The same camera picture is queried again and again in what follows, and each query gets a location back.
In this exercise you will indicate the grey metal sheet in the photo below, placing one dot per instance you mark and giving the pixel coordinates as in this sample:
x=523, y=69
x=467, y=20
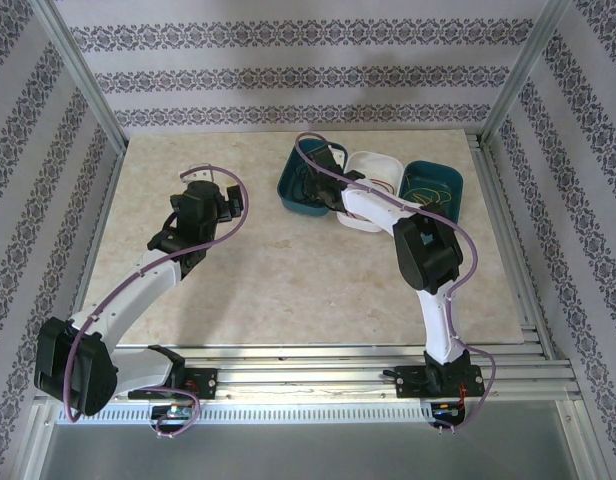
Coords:
x=308, y=455

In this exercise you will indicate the teal plastic bin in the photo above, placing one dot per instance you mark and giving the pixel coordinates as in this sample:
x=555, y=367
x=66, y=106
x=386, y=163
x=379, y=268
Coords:
x=433, y=172
x=288, y=195

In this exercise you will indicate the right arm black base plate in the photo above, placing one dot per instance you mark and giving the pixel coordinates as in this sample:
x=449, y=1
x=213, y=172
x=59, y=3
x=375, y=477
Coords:
x=413, y=386

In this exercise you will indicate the aluminium frame post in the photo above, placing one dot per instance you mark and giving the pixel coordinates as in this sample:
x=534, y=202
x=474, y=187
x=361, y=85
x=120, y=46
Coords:
x=83, y=75
x=519, y=75

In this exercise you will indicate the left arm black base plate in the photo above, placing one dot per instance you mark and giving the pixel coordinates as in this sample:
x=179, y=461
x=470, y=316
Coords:
x=208, y=384

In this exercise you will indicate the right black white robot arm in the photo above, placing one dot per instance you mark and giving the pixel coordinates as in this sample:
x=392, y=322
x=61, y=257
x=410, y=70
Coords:
x=373, y=205

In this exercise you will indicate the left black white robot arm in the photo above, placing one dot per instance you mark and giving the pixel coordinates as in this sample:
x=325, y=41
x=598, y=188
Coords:
x=138, y=295

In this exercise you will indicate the small circuit board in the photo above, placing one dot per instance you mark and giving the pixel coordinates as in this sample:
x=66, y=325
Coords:
x=174, y=411
x=445, y=407

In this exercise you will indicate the white plastic bin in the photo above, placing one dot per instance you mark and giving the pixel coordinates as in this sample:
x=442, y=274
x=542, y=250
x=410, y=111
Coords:
x=375, y=167

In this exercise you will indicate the aluminium mounting rail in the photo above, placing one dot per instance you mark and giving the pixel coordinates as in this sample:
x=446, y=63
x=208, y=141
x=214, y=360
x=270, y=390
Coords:
x=308, y=380

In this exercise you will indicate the aluminium side rail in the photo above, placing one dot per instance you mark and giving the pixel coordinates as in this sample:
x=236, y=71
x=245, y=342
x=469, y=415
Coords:
x=89, y=260
x=508, y=225

